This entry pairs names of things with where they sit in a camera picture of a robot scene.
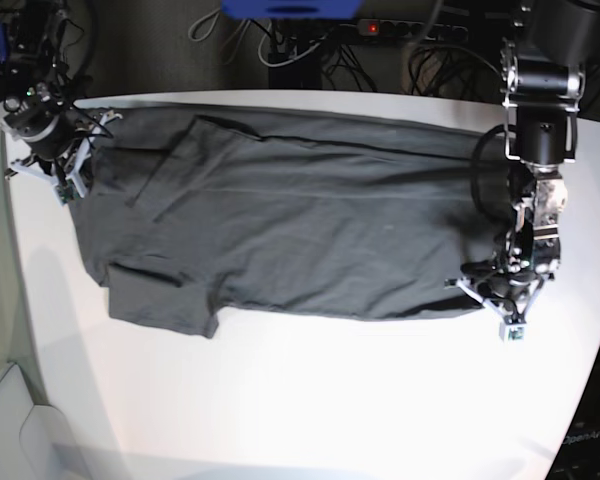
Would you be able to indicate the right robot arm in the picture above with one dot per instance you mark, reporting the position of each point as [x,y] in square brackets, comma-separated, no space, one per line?
[38,89]

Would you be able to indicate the grey chair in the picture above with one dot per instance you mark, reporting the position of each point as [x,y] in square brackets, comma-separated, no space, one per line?
[35,440]

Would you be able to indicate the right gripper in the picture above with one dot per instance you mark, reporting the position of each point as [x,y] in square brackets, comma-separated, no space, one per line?
[52,136]

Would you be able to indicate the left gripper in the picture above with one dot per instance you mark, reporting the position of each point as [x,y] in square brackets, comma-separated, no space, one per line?
[510,292]

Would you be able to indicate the blue box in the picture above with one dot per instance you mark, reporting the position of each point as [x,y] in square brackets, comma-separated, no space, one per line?
[291,9]

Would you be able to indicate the dark grey t-shirt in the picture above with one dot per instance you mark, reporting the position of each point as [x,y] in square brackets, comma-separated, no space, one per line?
[193,209]

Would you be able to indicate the black power strip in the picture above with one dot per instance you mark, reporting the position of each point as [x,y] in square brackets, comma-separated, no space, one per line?
[406,30]

